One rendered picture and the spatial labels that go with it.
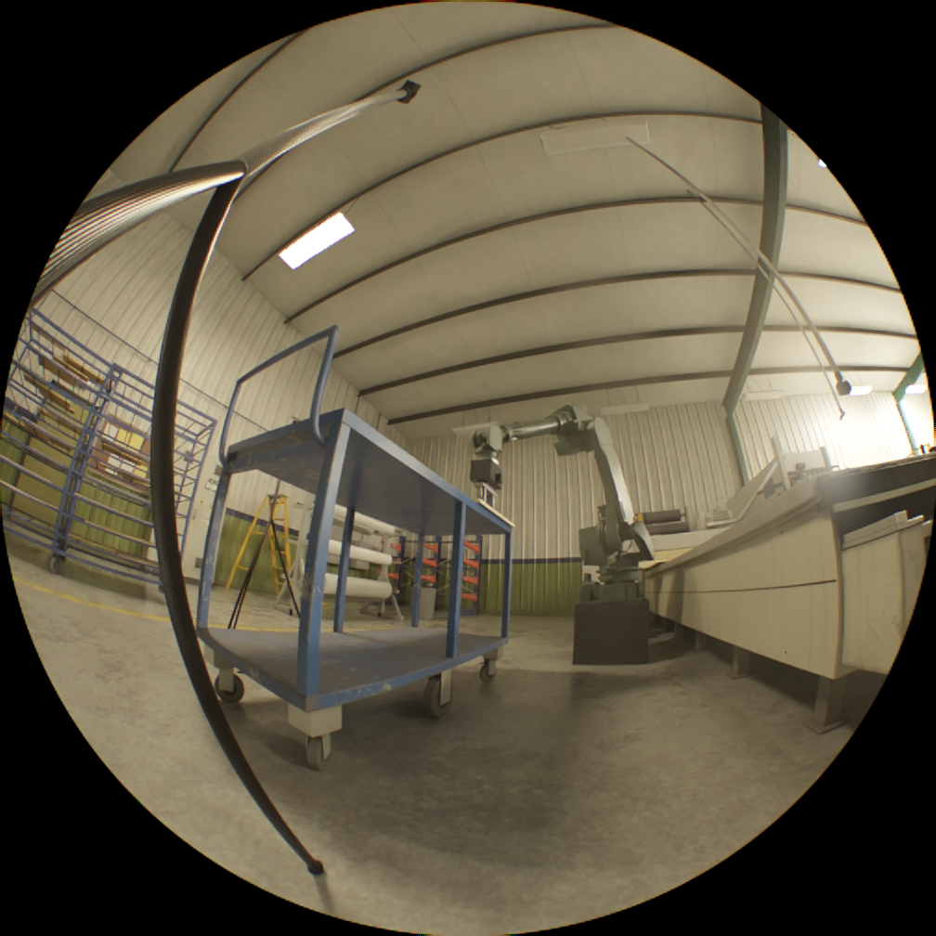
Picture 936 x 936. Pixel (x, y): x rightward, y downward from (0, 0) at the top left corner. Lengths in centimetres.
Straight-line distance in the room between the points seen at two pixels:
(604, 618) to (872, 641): 210
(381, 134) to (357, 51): 151
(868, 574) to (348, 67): 619
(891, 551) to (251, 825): 144
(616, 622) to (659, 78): 658
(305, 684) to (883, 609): 134
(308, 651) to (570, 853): 74
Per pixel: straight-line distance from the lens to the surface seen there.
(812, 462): 647
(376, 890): 75
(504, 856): 84
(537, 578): 839
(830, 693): 141
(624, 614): 267
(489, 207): 581
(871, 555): 100
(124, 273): 717
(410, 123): 568
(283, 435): 109
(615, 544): 269
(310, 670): 84
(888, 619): 97
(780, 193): 648
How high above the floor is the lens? 60
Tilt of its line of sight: 21 degrees up
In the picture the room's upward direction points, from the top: 3 degrees clockwise
